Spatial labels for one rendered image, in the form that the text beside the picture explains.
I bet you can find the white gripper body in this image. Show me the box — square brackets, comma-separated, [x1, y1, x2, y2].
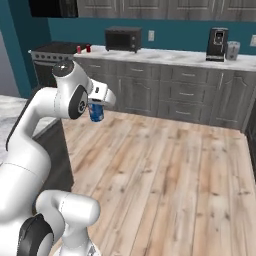
[88, 87, 118, 108]

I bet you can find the blue soda can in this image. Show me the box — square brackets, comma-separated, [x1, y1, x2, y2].
[88, 102, 105, 123]

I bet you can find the black stove with oven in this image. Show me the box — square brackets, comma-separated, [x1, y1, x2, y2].
[29, 41, 92, 98]

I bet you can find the dark kitchen island cupboard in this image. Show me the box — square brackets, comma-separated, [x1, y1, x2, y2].
[31, 119, 75, 214]

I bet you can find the black microwave oven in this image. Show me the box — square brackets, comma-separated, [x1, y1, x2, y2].
[104, 26, 143, 54]

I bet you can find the grey base cupboard run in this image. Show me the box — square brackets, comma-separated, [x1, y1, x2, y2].
[73, 56, 256, 132]

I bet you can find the black extractor hood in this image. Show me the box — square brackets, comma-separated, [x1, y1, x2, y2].
[28, 0, 80, 19]

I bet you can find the black coffee machine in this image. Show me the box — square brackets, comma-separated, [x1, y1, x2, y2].
[205, 27, 230, 63]

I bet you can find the grey toaster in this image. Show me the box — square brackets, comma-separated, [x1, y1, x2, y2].
[225, 40, 241, 62]

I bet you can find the dark side cupboard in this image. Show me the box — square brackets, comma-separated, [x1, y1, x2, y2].
[244, 99, 256, 176]

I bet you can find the grey wall cupboard run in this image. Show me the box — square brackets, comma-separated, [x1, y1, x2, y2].
[76, 0, 256, 23]

